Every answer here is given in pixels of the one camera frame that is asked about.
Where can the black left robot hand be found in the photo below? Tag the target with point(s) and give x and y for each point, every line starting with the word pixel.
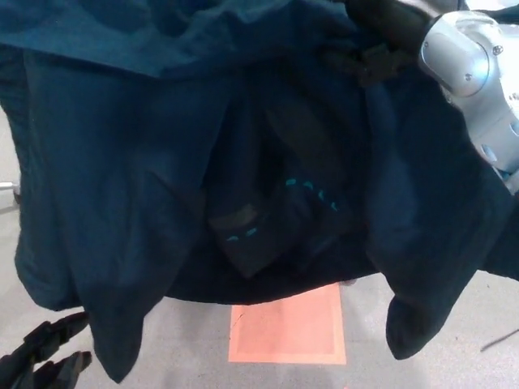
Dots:
pixel 44 356

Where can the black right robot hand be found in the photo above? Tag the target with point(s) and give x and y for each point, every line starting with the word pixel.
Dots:
pixel 381 61

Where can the dark teal coat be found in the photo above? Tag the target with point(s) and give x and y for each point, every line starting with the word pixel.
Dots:
pixel 101 162

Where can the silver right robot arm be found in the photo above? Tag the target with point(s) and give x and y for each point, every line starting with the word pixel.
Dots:
pixel 474 69

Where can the silver chair leg with caster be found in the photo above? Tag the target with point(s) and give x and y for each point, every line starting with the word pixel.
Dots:
pixel 8 186

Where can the orange floor tape rectangle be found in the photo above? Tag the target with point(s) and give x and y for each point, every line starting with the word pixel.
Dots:
pixel 288 328

